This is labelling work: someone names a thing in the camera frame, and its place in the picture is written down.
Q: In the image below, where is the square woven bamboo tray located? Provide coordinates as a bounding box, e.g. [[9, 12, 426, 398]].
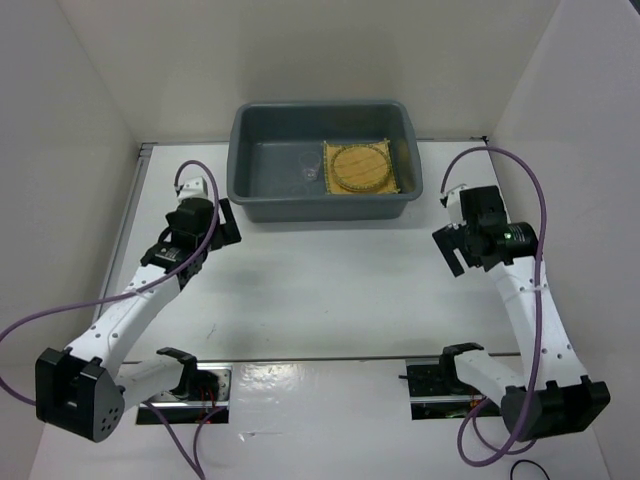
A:
[[323, 139, 400, 195]]

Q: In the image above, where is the round yellow bamboo plate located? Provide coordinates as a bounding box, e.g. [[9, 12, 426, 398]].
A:
[[329, 144, 392, 192]]

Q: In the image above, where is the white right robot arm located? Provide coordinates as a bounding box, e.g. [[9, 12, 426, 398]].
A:
[[433, 185, 611, 442]]

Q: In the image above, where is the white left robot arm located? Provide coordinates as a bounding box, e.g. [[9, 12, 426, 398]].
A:
[[35, 198, 241, 442]]

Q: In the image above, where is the grey plastic bin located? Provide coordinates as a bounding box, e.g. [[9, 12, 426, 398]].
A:
[[227, 100, 423, 223]]

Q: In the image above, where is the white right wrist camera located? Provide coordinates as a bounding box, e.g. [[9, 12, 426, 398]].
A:
[[440, 184, 467, 228]]

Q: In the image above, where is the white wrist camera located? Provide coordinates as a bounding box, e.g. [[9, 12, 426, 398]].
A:
[[175, 176, 208, 203], [440, 184, 467, 228]]

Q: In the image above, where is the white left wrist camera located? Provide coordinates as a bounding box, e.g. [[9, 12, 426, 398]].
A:
[[175, 176, 208, 203]]

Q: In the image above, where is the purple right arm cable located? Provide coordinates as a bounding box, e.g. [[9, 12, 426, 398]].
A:
[[440, 147, 548, 466]]

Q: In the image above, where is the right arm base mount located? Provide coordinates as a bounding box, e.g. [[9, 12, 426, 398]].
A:
[[399, 358, 483, 420]]

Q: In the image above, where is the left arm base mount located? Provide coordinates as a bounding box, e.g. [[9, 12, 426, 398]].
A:
[[150, 362, 233, 425]]

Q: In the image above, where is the thin black cable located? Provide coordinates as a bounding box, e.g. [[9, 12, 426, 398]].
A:
[[509, 458, 551, 480]]

